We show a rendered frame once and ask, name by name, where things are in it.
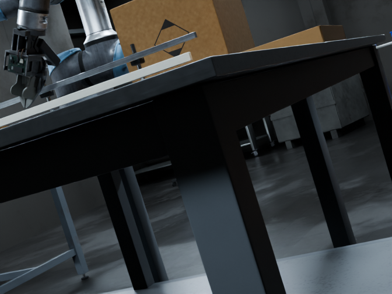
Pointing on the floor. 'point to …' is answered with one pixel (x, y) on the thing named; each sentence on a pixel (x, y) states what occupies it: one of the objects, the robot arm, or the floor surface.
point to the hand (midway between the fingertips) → (27, 102)
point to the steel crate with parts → (327, 112)
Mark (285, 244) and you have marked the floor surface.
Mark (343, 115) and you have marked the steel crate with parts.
